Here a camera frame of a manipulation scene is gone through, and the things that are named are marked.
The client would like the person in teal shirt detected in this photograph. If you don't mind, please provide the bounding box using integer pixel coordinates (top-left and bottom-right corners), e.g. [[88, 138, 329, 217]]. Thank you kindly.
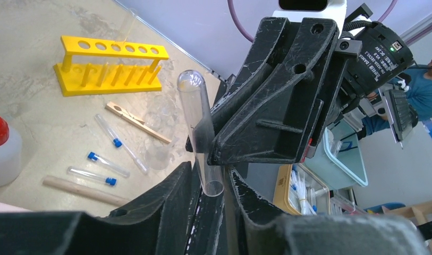
[[357, 60, 432, 140]]

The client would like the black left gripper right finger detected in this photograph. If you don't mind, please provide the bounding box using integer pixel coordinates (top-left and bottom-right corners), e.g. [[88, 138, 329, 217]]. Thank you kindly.
[[224, 167, 429, 254]]

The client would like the red capped wash bottle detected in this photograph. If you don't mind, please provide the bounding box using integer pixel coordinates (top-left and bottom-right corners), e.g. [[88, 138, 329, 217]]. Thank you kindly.
[[0, 117, 22, 187]]

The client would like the yellow test tube rack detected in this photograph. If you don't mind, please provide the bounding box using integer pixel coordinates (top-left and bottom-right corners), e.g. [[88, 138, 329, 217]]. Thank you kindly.
[[54, 35, 169, 97]]

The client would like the clear glass test tube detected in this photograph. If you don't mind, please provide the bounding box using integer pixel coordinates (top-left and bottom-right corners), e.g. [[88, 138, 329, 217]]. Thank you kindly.
[[176, 70, 224, 197]]

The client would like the blue capped test tube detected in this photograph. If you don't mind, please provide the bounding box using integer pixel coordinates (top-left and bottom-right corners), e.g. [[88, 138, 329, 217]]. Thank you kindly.
[[66, 167, 117, 186]]

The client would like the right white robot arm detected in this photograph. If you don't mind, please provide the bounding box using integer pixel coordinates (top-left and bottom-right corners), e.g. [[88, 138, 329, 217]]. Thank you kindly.
[[185, 1, 413, 166]]

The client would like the gold tin of supplies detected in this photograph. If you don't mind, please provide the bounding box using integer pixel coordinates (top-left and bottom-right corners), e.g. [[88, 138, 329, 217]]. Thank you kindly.
[[273, 164, 331, 215]]

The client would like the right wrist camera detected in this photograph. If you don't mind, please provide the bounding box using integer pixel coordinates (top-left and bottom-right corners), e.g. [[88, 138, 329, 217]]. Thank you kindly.
[[272, 0, 347, 32]]

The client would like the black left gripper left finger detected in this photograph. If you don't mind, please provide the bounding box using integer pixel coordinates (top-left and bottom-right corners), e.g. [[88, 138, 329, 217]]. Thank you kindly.
[[0, 162, 194, 254]]

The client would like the thin wooden stick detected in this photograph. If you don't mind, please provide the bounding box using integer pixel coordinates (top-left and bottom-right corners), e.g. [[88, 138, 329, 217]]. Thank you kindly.
[[105, 101, 172, 144]]

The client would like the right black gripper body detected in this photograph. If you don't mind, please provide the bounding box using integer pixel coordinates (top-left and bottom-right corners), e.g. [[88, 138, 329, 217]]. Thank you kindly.
[[300, 38, 362, 163]]

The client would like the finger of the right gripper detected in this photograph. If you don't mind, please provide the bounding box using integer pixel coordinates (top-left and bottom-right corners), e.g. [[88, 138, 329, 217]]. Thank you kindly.
[[185, 17, 290, 152], [207, 18, 339, 166]]

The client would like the thick wooden dowel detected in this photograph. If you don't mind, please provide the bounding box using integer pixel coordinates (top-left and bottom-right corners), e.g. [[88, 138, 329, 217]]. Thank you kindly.
[[43, 175, 130, 207]]

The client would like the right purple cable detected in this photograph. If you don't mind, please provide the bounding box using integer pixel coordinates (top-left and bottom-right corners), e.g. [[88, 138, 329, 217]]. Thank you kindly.
[[227, 0, 400, 43]]

